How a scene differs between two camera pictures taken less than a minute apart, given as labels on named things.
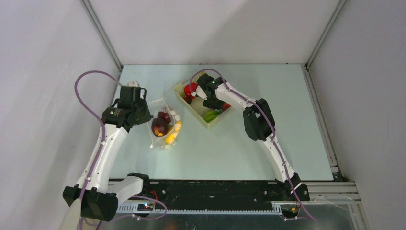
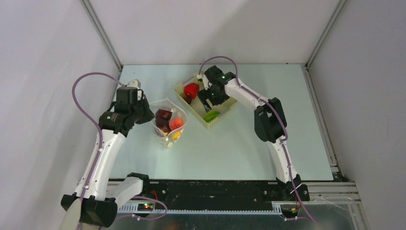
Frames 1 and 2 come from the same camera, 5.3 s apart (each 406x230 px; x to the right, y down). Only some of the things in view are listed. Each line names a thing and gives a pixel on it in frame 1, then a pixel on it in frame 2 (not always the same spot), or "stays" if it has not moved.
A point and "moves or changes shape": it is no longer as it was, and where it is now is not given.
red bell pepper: (187, 90) stays
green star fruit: (210, 115) stays
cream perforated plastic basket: (198, 107) stays
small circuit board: (145, 206) stays
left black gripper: (147, 117) stays
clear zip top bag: (164, 128) moves or changes shape
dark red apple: (159, 128) moves or changes shape
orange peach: (225, 106) to (174, 122)
